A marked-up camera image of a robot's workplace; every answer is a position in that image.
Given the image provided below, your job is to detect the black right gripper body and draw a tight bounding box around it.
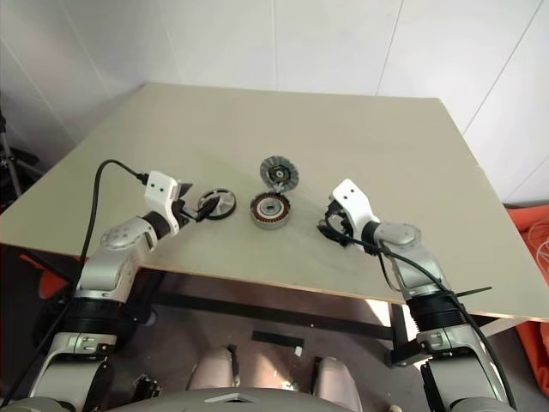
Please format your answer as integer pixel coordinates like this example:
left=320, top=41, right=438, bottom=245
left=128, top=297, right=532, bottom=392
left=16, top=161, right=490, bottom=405
left=329, top=209, right=359, bottom=249

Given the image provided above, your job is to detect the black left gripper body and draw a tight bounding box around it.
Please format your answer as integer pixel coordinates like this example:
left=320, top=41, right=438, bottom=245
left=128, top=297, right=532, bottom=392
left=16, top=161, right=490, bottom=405
left=170, top=197, right=195, bottom=231

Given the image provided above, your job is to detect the black silver rotor disc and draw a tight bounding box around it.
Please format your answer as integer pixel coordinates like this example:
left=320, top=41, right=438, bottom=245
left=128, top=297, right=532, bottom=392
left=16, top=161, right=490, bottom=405
left=197, top=187, right=238, bottom=222

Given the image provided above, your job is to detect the copper wound stator ring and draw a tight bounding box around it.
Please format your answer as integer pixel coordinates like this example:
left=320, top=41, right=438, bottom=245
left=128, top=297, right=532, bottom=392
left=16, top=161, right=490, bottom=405
left=249, top=191, right=294, bottom=231

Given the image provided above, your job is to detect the black tape strip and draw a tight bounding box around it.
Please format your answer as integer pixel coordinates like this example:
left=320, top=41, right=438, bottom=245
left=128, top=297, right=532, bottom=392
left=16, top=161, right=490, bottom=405
left=251, top=329, right=305, bottom=348

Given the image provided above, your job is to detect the beige right robot leg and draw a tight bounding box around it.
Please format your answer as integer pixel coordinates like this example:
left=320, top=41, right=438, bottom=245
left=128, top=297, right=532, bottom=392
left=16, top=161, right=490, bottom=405
left=311, top=355, right=358, bottom=409

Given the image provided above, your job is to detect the beige robot leg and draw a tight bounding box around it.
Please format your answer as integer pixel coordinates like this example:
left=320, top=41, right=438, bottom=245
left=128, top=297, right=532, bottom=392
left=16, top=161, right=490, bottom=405
left=311, top=355, right=358, bottom=409
left=188, top=345, right=238, bottom=392

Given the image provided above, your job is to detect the orange-red fabric object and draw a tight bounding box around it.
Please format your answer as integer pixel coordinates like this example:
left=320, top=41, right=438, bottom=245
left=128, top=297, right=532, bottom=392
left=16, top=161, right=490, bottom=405
left=19, top=251, right=79, bottom=302

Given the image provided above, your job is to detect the beige left robot leg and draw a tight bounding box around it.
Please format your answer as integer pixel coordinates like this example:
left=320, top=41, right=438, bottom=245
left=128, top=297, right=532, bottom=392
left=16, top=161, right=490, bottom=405
left=188, top=345, right=238, bottom=392

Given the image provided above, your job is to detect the black and grey tripod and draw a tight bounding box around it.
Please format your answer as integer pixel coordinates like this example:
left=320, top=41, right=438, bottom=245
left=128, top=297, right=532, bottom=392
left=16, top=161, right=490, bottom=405
left=0, top=92, right=45, bottom=207

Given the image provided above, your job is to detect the orange fabric bag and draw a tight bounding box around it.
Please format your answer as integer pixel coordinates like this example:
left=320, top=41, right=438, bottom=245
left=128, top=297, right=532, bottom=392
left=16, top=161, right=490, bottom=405
left=504, top=204, right=549, bottom=405

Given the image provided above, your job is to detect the grey robot torso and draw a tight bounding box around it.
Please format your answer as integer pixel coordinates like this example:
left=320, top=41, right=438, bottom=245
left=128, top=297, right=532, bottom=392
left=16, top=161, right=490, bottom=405
left=0, top=387, right=389, bottom=412

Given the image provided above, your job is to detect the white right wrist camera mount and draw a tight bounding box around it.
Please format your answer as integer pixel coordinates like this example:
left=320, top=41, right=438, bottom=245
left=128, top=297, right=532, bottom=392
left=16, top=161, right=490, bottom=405
left=331, top=179, right=382, bottom=240

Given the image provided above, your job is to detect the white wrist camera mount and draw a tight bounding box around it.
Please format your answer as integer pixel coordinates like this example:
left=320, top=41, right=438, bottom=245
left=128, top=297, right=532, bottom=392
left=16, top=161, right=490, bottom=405
left=143, top=170, right=182, bottom=236
left=331, top=179, right=382, bottom=240

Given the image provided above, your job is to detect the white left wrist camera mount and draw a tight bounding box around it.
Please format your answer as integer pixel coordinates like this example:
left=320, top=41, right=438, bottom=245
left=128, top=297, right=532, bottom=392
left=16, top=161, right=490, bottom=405
left=143, top=170, right=182, bottom=236

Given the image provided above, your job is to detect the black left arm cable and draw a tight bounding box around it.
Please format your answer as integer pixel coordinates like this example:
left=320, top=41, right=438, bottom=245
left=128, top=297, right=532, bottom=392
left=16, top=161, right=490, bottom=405
left=0, top=159, right=151, bottom=409

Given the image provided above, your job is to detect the black table frame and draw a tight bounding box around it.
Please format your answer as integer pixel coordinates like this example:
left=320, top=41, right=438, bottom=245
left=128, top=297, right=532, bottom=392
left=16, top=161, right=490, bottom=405
left=21, top=252, right=413, bottom=370

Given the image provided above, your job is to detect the black cable tie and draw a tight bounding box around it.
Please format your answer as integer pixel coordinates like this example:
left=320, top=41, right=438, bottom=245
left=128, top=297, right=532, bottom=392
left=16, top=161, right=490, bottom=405
left=445, top=284, right=494, bottom=302

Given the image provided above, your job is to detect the white wire bundle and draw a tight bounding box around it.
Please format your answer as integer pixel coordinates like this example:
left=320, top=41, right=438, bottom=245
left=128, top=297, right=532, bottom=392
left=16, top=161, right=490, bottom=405
left=529, top=221, right=549, bottom=266

